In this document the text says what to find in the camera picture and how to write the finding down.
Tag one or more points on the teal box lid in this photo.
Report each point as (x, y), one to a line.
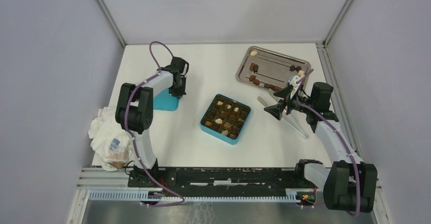
(165, 102)

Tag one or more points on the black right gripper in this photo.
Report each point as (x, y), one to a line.
(276, 110)

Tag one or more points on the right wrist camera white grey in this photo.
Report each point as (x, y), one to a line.
(295, 82)

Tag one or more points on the steel tray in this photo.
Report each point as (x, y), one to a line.
(269, 69)

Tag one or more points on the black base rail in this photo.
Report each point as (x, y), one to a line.
(219, 182)

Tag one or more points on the steel serving tongs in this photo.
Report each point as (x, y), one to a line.
(292, 122)

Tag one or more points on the teal chocolate box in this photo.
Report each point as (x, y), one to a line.
(225, 119)

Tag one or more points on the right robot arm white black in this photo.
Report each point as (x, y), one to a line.
(350, 184)

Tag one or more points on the white cloth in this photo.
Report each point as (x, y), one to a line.
(112, 145)

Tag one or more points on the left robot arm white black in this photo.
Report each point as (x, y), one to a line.
(136, 104)

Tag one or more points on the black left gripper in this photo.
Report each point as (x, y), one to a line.
(180, 93)

